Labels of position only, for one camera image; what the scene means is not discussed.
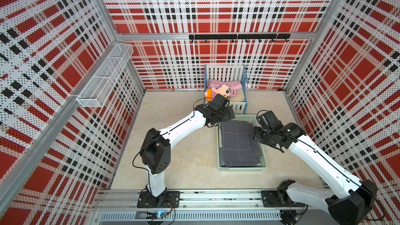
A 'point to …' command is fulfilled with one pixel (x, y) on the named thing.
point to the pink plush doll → (226, 88)
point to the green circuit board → (155, 215)
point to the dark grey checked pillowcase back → (238, 147)
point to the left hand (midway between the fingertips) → (229, 115)
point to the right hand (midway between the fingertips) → (259, 136)
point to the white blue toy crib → (238, 72)
